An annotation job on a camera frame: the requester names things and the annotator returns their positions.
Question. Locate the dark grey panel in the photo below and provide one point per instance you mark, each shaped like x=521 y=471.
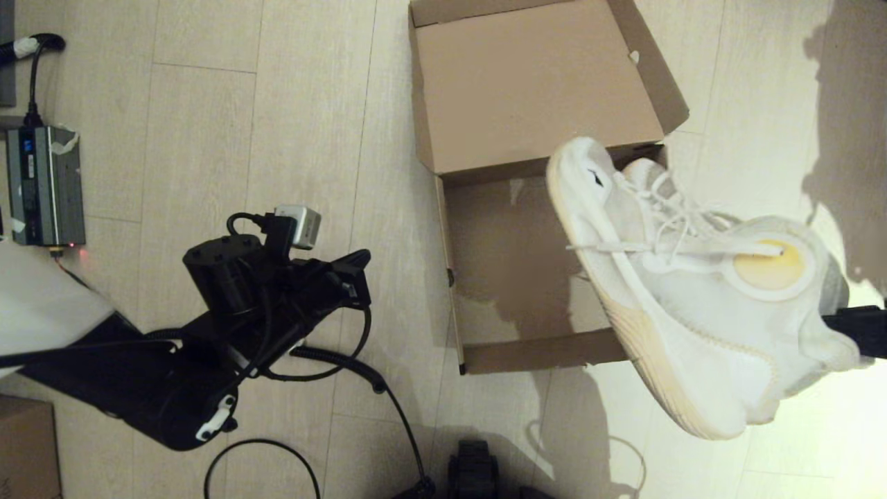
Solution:
x=5 y=55

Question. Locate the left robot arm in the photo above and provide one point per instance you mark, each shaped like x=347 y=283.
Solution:
x=125 y=381

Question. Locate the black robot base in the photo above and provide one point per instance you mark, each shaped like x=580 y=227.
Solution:
x=475 y=471

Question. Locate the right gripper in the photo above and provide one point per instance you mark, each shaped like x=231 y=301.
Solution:
x=863 y=329

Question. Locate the brown cardboard carton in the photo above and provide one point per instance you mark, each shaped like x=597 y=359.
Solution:
x=24 y=457

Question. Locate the brown cardboard shoe box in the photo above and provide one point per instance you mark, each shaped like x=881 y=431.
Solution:
x=513 y=90

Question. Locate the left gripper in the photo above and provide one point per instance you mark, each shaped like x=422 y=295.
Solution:
x=312 y=291

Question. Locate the grey power supply unit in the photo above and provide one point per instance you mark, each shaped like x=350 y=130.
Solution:
x=48 y=187

